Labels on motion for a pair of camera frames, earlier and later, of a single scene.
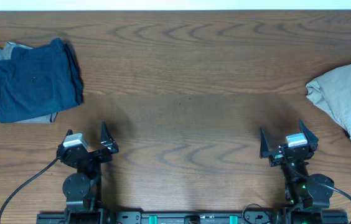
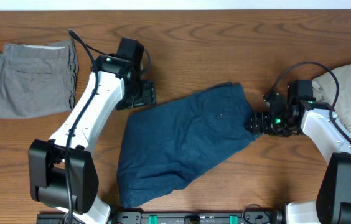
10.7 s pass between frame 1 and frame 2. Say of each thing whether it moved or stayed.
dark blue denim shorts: moved
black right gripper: moved
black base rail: stayed
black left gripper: moved
